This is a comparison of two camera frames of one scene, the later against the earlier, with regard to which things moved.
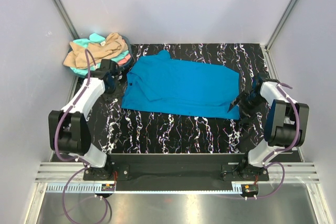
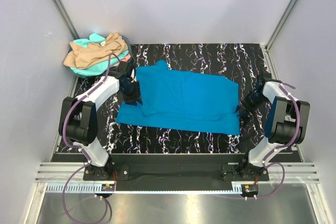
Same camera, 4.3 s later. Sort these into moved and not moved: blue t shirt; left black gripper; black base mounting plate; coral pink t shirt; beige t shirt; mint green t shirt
Moved: blue t shirt; left black gripper
Not moved: mint green t shirt; coral pink t shirt; black base mounting plate; beige t shirt
